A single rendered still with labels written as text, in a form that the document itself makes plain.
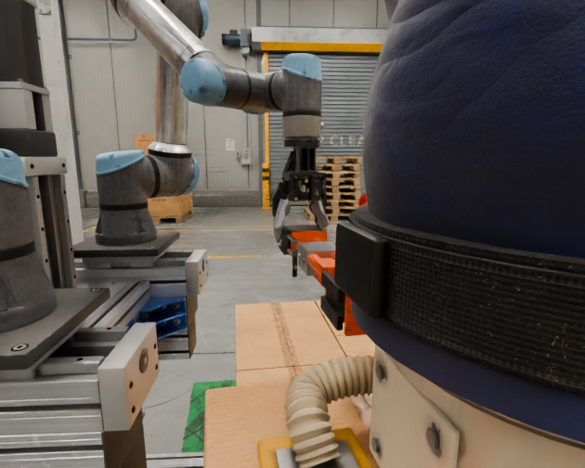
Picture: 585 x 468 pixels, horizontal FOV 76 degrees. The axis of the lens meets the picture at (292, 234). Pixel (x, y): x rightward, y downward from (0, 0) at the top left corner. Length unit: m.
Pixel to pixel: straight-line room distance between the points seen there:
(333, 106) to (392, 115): 10.16
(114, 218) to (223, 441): 0.69
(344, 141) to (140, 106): 5.30
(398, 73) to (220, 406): 0.44
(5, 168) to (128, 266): 0.53
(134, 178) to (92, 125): 10.16
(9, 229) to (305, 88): 0.51
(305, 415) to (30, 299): 0.39
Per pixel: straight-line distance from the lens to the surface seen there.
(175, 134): 1.08
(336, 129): 10.28
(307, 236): 0.76
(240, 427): 0.48
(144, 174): 1.03
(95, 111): 11.16
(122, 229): 1.02
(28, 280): 0.60
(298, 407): 0.38
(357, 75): 10.57
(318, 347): 1.50
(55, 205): 0.91
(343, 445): 0.42
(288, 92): 0.75
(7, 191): 0.59
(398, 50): 0.18
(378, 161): 0.18
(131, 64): 10.99
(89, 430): 0.60
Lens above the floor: 1.25
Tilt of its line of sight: 11 degrees down
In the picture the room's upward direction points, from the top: straight up
